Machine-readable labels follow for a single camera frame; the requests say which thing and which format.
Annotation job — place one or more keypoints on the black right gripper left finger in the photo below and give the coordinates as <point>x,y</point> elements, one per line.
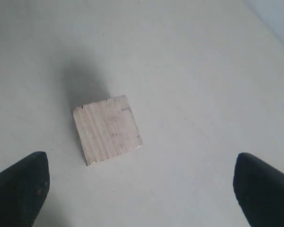
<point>24,187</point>

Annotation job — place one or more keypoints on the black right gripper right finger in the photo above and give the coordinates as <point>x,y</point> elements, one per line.
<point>259,190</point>

